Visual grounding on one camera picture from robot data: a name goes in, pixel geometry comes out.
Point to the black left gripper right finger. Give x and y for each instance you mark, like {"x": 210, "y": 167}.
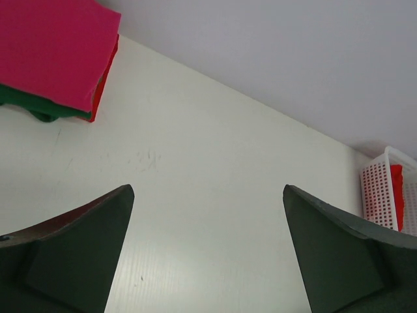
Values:
{"x": 347, "y": 263}

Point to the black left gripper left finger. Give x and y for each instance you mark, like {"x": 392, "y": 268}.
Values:
{"x": 66, "y": 263}

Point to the pink t shirt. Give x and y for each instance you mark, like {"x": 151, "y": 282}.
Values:
{"x": 57, "y": 50}

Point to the white plastic laundry basket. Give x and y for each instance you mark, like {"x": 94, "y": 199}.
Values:
{"x": 377, "y": 194}

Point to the red t shirt in basket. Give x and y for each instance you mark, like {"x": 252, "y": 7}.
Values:
{"x": 397, "y": 187}

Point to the folded green t shirt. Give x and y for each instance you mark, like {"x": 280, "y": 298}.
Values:
{"x": 43, "y": 109}

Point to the folded red t shirt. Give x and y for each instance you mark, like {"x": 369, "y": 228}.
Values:
{"x": 100, "y": 87}

